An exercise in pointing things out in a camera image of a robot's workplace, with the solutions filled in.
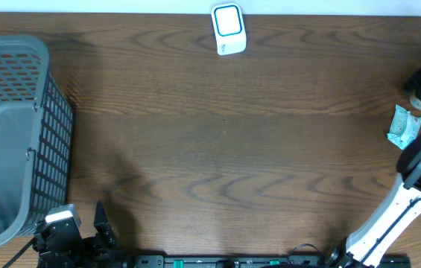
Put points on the grey plastic shopping basket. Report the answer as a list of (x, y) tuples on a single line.
[(36, 129)]

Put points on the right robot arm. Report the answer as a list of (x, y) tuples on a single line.
[(366, 246)]

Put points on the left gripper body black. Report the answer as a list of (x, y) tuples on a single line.
[(93, 250)]

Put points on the teal wet wipes pack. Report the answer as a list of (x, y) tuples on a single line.
[(404, 128)]

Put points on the black mounting rail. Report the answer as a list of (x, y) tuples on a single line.
[(295, 260)]

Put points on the white barcode scanner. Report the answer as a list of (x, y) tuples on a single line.
[(229, 29)]

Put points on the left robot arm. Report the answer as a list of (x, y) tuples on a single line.
[(116, 258)]

